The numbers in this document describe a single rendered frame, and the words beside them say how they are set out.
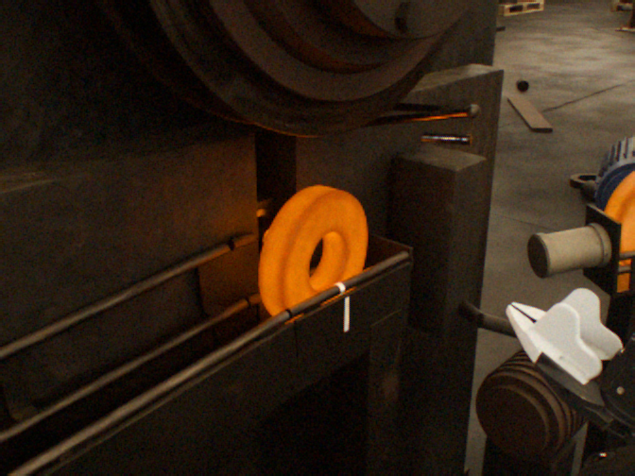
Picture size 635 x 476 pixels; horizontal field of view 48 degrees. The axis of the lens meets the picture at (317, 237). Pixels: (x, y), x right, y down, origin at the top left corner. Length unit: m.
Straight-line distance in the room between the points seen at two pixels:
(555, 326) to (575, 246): 0.38
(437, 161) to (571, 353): 0.37
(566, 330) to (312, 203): 0.27
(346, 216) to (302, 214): 0.07
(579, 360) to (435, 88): 0.49
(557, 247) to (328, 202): 0.36
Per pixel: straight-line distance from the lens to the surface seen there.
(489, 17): 3.50
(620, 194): 1.01
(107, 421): 0.62
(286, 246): 0.70
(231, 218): 0.75
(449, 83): 1.02
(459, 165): 0.89
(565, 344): 0.61
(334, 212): 0.75
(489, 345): 2.08
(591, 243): 1.00
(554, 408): 0.97
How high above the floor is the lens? 1.06
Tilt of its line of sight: 23 degrees down
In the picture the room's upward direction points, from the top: straight up
